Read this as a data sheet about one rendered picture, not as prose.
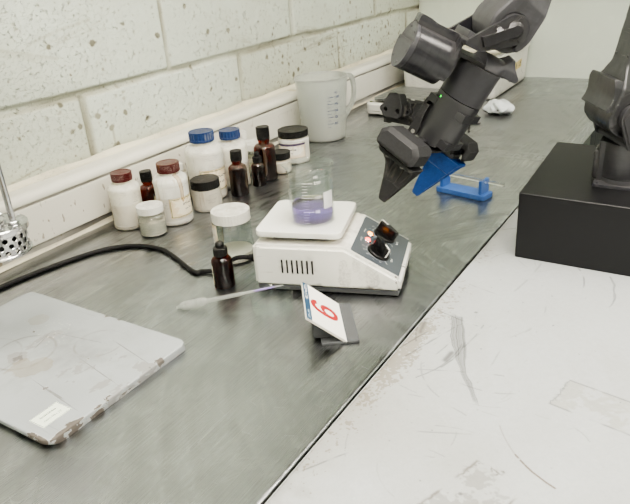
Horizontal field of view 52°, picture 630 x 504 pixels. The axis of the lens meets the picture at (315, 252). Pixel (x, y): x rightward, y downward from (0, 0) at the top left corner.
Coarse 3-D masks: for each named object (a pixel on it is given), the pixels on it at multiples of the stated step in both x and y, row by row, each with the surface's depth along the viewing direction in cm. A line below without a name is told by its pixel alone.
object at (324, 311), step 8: (312, 288) 83; (312, 296) 80; (320, 296) 82; (312, 304) 78; (320, 304) 80; (328, 304) 82; (312, 312) 76; (320, 312) 78; (328, 312) 79; (336, 312) 81; (320, 320) 76; (328, 320) 77; (336, 320) 79; (328, 328) 75; (336, 328) 77
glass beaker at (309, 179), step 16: (304, 160) 88; (320, 160) 88; (288, 176) 85; (304, 176) 83; (320, 176) 83; (288, 192) 86; (304, 192) 84; (320, 192) 84; (304, 208) 85; (320, 208) 85; (304, 224) 86; (320, 224) 86
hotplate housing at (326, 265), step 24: (360, 216) 94; (264, 240) 88; (288, 240) 87; (312, 240) 87; (336, 240) 86; (264, 264) 88; (288, 264) 87; (312, 264) 86; (336, 264) 85; (360, 264) 84; (336, 288) 87; (360, 288) 86; (384, 288) 85
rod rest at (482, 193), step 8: (448, 176) 120; (440, 184) 120; (448, 184) 121; (456, 184) 120; (480, 184) 114; (488, 184) 115; (448, 192) 118; (456, 192) 117; (464, 192) 116; (472, 192) 116; (480, 192) 114; (488, 192) 115; (480, 200) 114
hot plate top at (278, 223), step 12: (276, 204) 95; (288, 204) 95; (336, 204) 93; (348, 204) 93; (276, 216) 91; (288, 216) 90; (336, 216) 89; (348, 216) 89; (264, 228) 87; (276, 228) 87; (288, 228) 86; (300, 228) 86; (312, 228) 86; (324, 228) 86; (336, 228) 85
